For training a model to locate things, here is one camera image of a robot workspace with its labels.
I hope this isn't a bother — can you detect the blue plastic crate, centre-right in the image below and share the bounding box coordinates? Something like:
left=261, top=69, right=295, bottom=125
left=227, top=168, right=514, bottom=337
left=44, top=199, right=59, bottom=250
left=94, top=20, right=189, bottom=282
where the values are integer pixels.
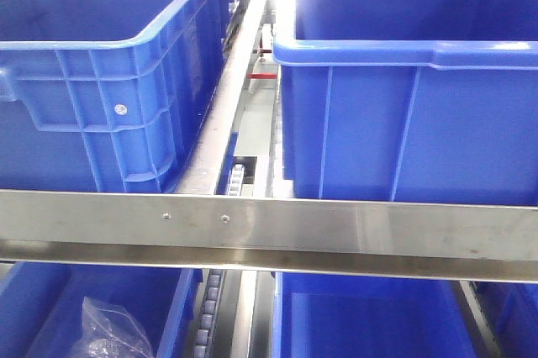
left=273, top=0, right=537, bottom=206

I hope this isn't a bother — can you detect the blue lower crate, right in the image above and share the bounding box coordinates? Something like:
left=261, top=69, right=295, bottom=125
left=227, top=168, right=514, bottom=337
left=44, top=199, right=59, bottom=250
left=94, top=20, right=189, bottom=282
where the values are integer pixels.
left=272, top=272, right=477, bottom=357

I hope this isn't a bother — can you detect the roller conveyor track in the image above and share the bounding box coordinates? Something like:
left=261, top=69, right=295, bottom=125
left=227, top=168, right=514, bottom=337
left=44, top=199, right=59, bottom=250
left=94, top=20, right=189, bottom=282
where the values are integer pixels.
left=193, top=156, right=247, bottom=358

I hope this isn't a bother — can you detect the blue plastic crate, centre-left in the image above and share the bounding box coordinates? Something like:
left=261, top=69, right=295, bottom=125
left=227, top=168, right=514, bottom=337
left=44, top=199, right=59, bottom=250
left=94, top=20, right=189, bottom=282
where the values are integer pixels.
left=1, top=0, right=223, bottom=193

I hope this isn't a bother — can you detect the clear plastic bag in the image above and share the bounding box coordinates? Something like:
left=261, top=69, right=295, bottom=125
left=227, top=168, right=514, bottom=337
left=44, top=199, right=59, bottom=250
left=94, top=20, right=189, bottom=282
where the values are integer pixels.
left=67, top=297, right=154, bottom=357

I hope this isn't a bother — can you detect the blue lower crate, left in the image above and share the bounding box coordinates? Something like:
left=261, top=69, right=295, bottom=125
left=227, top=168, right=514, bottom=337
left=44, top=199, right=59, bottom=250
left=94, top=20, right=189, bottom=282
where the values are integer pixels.
left=1, top=262, right=203, bottom=357

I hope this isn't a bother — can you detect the blue plastic crate, far right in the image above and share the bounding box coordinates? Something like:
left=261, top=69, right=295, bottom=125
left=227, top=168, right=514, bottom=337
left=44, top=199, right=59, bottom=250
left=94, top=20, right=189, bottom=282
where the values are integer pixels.
left=477, top=282, right=537, bottom=357

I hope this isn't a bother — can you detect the stainless steel shelf rail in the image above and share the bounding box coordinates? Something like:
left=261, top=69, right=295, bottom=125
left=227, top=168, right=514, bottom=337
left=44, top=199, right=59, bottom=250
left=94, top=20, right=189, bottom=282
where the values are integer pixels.
left=1, top=190, right=537, bottom=282

